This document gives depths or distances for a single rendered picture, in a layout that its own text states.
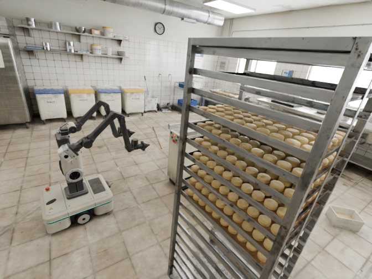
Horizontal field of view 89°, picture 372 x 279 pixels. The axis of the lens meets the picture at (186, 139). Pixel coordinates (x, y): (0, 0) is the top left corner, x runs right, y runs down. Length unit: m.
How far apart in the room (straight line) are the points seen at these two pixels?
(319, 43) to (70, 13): 5.53
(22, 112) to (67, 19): 2.34
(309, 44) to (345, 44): 0.08
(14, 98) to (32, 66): 1.10
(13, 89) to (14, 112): 0.44
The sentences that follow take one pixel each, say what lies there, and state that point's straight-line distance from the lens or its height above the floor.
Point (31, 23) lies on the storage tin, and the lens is 5.56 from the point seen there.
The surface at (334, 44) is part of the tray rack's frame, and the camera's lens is 0.62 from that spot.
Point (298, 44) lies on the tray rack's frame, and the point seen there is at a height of 1.80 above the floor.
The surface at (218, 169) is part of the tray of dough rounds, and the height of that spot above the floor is 1.24.
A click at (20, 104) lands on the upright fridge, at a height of 0.55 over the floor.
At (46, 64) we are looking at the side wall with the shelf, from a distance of 5.80.
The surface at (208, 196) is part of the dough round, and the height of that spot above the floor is 1.06.
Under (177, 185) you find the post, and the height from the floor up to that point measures 1.02.
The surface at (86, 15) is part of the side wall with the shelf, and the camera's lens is 5.87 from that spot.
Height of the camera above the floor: 1.74
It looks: 24 degrees down
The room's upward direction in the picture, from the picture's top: 6 degrees clockwise
